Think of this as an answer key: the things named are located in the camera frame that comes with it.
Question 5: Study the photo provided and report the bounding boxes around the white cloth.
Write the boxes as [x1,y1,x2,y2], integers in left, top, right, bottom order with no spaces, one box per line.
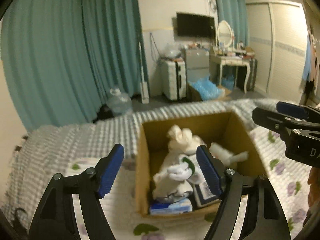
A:
[209,142,248,167]

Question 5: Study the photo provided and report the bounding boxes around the cream cloth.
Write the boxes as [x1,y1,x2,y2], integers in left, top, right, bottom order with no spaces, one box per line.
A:
[167,125,205,155]

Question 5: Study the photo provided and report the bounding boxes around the person's right hand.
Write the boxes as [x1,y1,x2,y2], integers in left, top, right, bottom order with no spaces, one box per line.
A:
[308,167,319,207]

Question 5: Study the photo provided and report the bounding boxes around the white floral quilt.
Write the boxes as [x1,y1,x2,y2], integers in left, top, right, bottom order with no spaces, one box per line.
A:
[63,127,311,239]

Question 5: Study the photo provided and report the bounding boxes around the hanging clothes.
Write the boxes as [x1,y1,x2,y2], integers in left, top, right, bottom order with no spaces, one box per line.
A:
[301,28,319,105]

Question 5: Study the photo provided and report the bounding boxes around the grey checked blanket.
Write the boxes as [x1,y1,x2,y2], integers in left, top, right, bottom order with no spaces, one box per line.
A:
[0,97,301,230]

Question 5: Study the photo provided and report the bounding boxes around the white packet in box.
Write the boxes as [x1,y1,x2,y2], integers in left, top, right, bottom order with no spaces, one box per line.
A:
[193,181,219,208]

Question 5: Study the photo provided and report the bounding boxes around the white dressing table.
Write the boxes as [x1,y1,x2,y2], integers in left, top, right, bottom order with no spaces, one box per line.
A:
[209,48,254,94]

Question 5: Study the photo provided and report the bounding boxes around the blue plastic bags pile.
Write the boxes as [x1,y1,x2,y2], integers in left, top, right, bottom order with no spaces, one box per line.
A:
[187,76,232,102]

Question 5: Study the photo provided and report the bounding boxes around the blue tissue pack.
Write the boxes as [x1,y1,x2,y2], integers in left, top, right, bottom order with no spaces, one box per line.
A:
[149,198,193,216]

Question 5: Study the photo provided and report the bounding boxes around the white wardrobe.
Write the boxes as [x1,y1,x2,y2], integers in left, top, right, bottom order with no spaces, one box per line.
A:
[246,0,308,103]

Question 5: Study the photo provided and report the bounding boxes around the white sock green trim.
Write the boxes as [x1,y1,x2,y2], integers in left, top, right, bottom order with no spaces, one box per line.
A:
[167,156,195,181]

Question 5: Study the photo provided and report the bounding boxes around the grey small fridge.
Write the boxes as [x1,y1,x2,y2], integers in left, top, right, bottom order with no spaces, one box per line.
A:
[185,49,209,82]

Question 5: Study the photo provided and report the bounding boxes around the white oval vanity mirror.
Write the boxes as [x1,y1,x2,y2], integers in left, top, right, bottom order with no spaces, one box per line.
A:
[216,20,234,48]

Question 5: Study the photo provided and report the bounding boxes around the brown cardboard box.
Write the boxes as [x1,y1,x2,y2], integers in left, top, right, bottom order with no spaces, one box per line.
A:
[134,110,271,219]

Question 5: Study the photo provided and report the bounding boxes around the white suitcase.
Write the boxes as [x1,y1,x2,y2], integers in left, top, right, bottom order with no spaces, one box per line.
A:
[159,58,187,101]

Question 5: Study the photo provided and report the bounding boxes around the teal curtain right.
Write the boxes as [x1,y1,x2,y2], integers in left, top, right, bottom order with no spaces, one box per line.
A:
[216,0,249,46]

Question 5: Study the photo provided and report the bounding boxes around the teal curtain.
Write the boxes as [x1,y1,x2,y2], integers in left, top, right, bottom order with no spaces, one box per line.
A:
[1,0,148,131]
[216,0,249,46]

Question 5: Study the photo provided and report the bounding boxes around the teal curtain left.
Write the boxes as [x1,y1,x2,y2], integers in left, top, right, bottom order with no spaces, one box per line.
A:
[1,0,148,131]

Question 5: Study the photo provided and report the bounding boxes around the black wall television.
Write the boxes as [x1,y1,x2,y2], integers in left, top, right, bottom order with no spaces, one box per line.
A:
[176,12,215,39]

